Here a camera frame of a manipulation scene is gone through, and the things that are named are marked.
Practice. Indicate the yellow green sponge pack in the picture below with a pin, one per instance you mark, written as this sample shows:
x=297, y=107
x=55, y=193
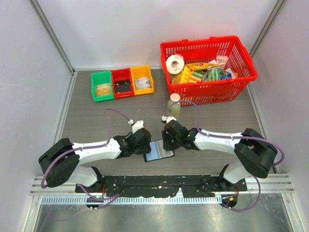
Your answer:
x=190, y=76

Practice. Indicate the black cards in red bin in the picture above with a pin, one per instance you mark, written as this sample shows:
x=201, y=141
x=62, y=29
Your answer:
x=123, y=86

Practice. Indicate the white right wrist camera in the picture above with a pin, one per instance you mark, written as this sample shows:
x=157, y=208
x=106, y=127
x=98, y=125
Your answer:
x=167, y=119

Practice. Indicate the green packaged item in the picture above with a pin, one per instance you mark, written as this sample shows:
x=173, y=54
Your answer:
x=214, y=74

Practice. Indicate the white toilet paper roll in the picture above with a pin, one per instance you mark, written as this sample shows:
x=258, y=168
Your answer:
x=175, y=64

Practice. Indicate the yellow plastic bin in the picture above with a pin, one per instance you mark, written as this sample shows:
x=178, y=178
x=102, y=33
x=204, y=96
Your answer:
x=138, y=72

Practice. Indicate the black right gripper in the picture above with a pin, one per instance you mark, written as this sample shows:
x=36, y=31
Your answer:
x=167, y=146

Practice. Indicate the gold cards in green bin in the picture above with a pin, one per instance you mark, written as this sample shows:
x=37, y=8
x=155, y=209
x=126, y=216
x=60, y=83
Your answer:
x=103, y=90

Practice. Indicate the yellow snack bag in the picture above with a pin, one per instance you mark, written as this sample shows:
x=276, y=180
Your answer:
x=203, y=65

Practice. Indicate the green plastic bin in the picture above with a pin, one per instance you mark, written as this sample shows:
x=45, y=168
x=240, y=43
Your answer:
x=98, y=78

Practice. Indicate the green liquid soap bottle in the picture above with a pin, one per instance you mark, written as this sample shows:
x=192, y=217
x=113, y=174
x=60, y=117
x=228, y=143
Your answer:
x=174, y=108

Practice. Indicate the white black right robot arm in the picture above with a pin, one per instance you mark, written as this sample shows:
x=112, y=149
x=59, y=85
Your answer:
x=255, y=155

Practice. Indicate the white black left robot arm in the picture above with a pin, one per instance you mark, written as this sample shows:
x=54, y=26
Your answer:
x=63, y=161

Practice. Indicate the white pink carton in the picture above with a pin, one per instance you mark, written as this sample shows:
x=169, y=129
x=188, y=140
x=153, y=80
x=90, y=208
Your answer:
x=221, y=59

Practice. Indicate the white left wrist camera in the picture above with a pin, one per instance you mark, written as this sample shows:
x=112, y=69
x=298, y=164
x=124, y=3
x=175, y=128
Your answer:
x=136, y=125

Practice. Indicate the white slotted cable duct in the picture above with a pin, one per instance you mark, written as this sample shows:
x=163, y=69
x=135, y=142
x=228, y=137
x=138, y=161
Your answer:
x=83, y=199

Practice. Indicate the red plastic bin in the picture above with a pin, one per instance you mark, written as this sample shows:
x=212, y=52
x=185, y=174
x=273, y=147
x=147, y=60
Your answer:
x=122, y=74

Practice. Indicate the red shopping basket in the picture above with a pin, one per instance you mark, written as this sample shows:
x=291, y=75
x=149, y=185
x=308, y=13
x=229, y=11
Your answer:
x=206, y=50

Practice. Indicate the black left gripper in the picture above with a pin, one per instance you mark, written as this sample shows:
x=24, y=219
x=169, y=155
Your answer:
x=147, y=149

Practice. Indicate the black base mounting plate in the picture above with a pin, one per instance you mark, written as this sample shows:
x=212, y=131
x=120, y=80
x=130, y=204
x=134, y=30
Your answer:
x=162, y=186

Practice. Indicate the white cards in yellow bin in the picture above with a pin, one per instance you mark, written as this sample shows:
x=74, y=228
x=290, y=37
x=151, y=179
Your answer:
x=142, y=83

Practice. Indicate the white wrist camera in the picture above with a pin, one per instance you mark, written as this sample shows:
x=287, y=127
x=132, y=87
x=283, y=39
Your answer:
x=167, y=119
x=136, y=125

